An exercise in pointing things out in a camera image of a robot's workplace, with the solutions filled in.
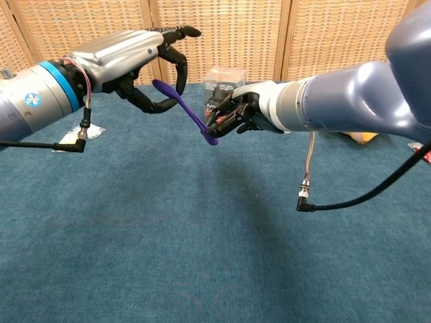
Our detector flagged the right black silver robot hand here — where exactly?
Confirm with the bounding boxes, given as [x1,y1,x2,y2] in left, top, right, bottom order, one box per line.
[204,80,284,139]

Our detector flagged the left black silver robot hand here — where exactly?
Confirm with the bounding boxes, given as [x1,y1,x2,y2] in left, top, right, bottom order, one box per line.
[69,26,202,114]

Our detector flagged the clear plastic box black contents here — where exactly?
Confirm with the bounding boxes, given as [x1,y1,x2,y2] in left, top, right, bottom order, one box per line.
[203,67,249,118]

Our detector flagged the woven bamboo folding screen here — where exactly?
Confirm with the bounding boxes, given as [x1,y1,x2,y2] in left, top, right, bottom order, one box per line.
[0,0,422,85]

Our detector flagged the white wrapped snack packet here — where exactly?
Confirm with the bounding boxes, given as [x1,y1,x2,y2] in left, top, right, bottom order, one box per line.
[86,124,106,139]

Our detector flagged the pale yellow wrapped snack packet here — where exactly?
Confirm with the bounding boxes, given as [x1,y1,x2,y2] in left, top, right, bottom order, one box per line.
[52,131,81,153]

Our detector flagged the yellow plush toy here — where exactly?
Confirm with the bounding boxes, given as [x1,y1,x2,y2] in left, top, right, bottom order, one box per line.
[341,131,380,145]

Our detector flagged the blue felt table mat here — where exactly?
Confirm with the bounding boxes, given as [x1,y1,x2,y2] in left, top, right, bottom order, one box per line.
[0,83,431,323]

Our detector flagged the red snack packet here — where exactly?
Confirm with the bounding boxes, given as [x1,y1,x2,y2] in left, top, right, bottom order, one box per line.
[407,141,431,165]

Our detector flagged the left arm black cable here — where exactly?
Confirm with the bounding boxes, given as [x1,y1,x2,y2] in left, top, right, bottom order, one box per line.
[0,56,92,153]

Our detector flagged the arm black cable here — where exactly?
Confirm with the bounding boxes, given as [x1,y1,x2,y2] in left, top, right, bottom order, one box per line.
[296,131,431,213]
[0,56,92,153]

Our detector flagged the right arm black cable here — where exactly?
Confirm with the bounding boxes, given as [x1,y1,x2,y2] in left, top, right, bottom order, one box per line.
[296,131,431,213]

